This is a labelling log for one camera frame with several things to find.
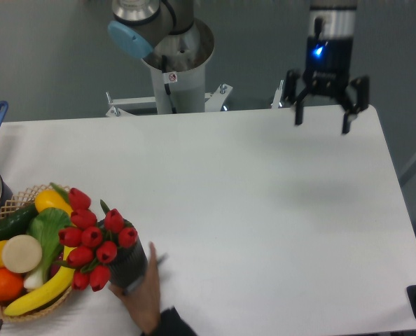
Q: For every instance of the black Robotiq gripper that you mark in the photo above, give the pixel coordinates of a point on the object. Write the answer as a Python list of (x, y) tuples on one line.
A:
[(326, 74)]

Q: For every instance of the dark grey ribbed vase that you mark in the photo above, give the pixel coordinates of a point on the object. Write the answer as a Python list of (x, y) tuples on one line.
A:
[(129, 264)]

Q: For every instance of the red tulip bouquet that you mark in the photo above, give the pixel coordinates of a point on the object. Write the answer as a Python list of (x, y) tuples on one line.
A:
[(96, 246)]

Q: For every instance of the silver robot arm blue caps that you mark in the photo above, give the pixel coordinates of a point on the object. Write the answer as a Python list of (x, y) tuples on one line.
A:
[(176, 47)]

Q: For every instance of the dark sleeved forearm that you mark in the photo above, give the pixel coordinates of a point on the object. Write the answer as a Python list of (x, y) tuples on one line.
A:
[(171, 324)]

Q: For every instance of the person's hand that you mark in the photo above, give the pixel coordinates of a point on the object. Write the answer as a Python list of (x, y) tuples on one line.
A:
[(143, 303)]

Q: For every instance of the yellow squash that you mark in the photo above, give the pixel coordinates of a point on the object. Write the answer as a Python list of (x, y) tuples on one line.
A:
[(51, 199)]

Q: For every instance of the green bok choy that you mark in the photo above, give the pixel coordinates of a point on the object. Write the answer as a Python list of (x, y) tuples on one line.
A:
[(45, 229)]

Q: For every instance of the woven wicker basket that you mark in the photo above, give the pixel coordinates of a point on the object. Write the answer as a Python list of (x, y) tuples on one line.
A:
[(18, 201)]

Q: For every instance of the red radish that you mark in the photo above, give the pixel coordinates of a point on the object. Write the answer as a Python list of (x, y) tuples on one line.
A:
[(55, 267)]

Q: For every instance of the yellow banana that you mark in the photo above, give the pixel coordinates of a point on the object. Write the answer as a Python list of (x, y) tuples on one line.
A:
[(43, 295)]

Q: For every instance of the green cucumber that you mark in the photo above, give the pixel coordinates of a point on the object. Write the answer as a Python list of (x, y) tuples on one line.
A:
[(17, 222)]

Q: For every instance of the beige round disc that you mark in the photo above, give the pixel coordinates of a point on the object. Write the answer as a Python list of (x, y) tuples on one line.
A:
[(21, 254)]

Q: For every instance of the orange fruit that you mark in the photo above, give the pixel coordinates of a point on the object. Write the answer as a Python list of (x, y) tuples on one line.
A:
[(11, 285)]

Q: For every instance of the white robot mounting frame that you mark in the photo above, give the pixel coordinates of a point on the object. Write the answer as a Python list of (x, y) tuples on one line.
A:
[(175, 92)]

